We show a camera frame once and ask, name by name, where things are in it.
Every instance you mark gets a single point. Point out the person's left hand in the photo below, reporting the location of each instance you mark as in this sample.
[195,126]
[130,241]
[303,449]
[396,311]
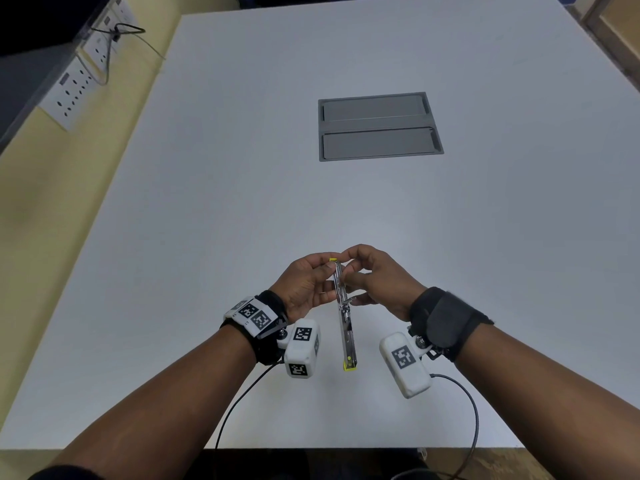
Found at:
[300,287]

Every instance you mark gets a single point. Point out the person's right hand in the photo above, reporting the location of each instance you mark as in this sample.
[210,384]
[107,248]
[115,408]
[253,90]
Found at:
[390,284]

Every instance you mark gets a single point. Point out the person's left thumb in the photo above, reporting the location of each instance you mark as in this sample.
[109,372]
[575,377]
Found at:
[315,259]

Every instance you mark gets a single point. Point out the person's right thumb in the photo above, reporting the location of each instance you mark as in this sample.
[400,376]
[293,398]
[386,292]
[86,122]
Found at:
[357,279]

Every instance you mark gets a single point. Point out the metal stapler yellow ends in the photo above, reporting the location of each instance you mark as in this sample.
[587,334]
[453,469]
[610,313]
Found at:
[347,334]

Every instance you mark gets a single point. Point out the person's left forearm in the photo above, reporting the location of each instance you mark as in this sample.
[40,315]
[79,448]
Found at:
[165,409]

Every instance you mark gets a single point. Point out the person's right forearm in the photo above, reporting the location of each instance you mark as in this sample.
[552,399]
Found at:
[545,399]

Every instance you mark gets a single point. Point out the white marker plate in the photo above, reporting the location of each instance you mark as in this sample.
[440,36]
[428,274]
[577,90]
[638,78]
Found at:
[254,314]

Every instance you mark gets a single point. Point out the black monitor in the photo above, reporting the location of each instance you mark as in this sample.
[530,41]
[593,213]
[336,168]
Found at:
[45,19]

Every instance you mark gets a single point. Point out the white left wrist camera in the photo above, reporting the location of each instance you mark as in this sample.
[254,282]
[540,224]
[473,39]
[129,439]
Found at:
[302,349]

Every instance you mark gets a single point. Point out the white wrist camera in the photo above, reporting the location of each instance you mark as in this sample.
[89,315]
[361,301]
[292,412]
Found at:
[406,363]
[302,349]

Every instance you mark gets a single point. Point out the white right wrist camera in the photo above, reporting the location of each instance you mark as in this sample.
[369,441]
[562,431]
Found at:
[406,363]

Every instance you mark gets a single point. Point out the white wall socket strip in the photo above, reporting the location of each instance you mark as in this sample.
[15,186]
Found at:
[82,74]

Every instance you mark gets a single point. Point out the wooden door frame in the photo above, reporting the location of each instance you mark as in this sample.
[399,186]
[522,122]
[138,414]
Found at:
[615,29]

